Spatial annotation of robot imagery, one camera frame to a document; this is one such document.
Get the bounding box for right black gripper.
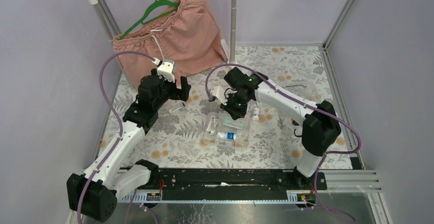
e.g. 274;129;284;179
220;92;251;121

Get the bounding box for small white tube blue tip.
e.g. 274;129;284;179
169;102;186;114

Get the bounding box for small white vial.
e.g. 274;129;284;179
252;107;260;121

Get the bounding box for clear compartment organizer tray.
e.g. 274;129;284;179
202;113;251;149

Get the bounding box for blue white medicine bottle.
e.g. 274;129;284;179
217;132;236;140

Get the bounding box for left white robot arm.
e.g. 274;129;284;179
67;69;191;222

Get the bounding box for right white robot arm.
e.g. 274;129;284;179
209;67;341;189

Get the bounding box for floral table mat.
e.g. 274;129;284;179
122;46;333;169

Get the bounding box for pink fabric shorts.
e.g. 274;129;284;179
113;0;227;88

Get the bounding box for green clothes hanger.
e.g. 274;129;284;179
117;0;181;41

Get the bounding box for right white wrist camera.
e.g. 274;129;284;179
209;86;227;105

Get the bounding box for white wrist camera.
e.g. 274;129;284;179
153;58;176;83
209;86;227;105

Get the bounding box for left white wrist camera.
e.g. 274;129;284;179
153;58;176;83

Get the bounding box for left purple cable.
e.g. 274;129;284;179
76;51;162;224

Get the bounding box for purple cable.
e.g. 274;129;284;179
205;63;362;224
76;51;162;224

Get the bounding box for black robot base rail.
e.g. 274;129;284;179
138;168;328;201

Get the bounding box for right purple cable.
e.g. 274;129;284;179
205;63;362;224

